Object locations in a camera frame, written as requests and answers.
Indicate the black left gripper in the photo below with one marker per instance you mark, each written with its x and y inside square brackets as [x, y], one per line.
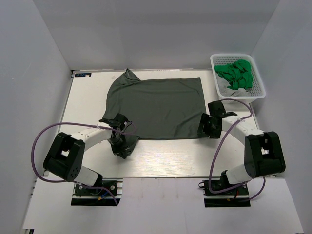
[120, 151]

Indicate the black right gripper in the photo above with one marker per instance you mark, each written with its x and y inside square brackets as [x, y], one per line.
[205, 118]

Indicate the dark grey t-shirt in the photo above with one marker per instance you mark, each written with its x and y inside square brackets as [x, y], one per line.
[161, 109]

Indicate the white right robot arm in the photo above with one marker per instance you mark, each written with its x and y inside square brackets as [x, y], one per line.
[263, 155]

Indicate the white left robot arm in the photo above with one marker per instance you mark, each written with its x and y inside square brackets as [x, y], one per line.
[65, 156]

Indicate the light grey t-shirt in basket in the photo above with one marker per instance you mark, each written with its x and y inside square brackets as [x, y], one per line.
[224, 89]

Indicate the white plastic mesh basket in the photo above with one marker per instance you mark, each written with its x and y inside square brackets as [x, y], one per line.
[256, 92]

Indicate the green t-shirt in basket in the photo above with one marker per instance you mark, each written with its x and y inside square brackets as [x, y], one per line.
[237, 74]

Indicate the blue label sticker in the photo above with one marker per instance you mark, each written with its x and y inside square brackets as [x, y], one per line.
[82, 75]

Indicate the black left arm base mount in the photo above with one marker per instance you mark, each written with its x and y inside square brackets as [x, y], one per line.
[108, 195]

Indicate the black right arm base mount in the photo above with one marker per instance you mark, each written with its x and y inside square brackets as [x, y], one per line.
[238, 197]

